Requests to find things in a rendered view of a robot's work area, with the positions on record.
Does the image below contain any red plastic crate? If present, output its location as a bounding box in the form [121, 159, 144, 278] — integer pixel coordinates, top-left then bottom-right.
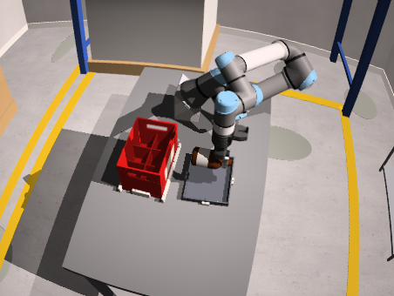
[117, 118, 178, 198]

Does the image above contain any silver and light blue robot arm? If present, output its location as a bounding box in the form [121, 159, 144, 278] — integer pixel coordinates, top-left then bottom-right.
[180, 39, 317, 128]

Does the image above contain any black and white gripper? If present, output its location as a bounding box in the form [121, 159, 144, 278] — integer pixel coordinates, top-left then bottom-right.
[212, 119, 248, 169]

